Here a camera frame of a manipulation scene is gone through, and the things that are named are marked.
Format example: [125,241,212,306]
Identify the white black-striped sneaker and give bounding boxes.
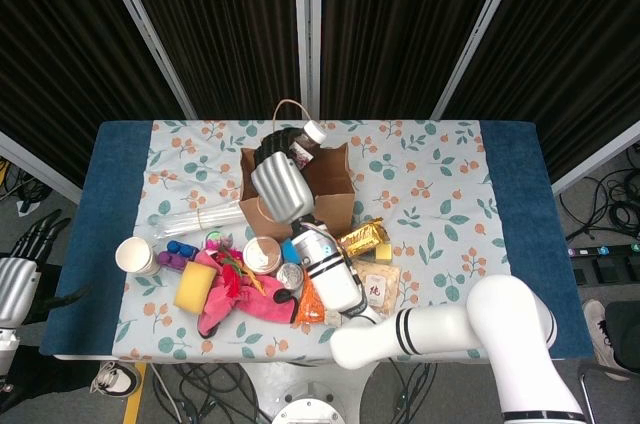
[89,361,141,398]

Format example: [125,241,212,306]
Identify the blue plastic toy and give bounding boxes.
[166,239,198,260]

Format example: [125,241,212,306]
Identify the slanted grey partition post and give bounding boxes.
[429,0,531,120]
[92,0,199,120]

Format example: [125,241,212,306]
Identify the blue table cover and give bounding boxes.
[39,119,596,361]

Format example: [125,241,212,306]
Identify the pink plush cloth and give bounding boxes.
[195,249,300,340]

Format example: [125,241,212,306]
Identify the small round white tin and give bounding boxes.
[275,262,304,291]

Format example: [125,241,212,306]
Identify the orange snack packet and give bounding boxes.
[293,276,331,328]

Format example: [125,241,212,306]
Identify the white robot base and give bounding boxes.
[239,362,381,424]

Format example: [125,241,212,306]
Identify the brown paper handle bag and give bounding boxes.
[238,98,356,240]

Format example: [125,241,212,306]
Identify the black floor cable tangle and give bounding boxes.
[389,366,439,424]
[149,362,261,424]
[558,143,640,243]

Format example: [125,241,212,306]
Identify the small green round trinket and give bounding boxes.
[202,229,236,251]

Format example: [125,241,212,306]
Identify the colourful feather toy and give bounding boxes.
[217,243,266,300]

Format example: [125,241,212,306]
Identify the upright grey partition post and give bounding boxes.
[292,0,324,120]

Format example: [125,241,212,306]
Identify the black power strip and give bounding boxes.
[567,243,640,260]

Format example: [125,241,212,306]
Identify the plain white sneaker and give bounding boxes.
[582,298,617,370]

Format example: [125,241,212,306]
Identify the black ribbed partition panel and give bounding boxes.
[319,0,511,120]
[114,0,301,120]
[0,0,186,185]
[439,0,640,180]

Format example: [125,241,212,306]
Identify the floral tablecloth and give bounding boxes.
[110,118,530,363]

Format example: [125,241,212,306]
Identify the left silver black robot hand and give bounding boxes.
[0,216,94,325]

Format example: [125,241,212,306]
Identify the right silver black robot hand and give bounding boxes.
[249,127,316,225]

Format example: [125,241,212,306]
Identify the purple juice bottle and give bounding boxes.
[289,119,327,165]

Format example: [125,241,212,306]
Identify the white straw bundle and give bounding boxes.
[149,201,246,240]

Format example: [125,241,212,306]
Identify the white paper cup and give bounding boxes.
[114,236,162,277]

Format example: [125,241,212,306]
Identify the yellow sponge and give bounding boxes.
[173,262,219,314]

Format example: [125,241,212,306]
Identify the gold foil snack package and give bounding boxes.
[337,217,390,258]

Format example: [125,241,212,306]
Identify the purple plastic toy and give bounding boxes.
[157,250,190,270]

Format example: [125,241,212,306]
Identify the brown lidded paper cup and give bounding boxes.
[242,236,284,276]

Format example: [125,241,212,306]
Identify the white snack bag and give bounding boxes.
[352,261,403,318]

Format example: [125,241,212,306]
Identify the grey partition rail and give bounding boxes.
[549,121,640,195]
[0,131,84,205]

